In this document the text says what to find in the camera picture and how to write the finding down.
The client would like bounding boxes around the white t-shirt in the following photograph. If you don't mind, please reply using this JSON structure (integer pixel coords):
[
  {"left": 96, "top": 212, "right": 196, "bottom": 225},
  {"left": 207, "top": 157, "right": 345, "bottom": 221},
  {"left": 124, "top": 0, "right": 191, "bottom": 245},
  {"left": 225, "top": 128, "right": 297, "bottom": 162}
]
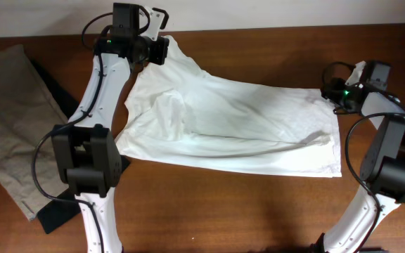
[{"left": 116, "top": 39, "right": 341, "bottom": 178}]

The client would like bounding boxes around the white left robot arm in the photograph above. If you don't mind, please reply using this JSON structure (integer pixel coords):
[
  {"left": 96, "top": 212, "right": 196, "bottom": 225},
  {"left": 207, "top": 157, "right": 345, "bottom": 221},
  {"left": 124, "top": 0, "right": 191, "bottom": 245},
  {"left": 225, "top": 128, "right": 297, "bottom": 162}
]
[{"left": 51, "top": 3, "right": 169, "bottom": 253}]

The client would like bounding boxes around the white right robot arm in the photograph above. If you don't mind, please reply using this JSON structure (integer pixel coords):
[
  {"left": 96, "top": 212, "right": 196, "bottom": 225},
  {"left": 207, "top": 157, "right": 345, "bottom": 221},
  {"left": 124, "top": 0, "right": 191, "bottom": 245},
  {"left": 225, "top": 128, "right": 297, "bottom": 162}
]
[{"left": 309, "top": 60, "right": 405, "bottom": 253}]

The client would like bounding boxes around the khaki beige garment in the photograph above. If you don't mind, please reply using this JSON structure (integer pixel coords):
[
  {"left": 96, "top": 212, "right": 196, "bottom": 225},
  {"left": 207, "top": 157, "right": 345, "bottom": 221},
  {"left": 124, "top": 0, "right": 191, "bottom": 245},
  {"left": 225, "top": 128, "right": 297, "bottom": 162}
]
[{"left": 0, "top": 45, "right": 68, "bottom": 221}]

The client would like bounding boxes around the black garment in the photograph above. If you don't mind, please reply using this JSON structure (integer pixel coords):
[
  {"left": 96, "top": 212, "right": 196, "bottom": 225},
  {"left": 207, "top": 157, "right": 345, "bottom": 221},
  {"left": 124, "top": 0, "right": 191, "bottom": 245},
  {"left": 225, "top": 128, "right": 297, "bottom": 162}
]
[{"left": 31, "top": 60, "right": 135, "bottom": 234}]

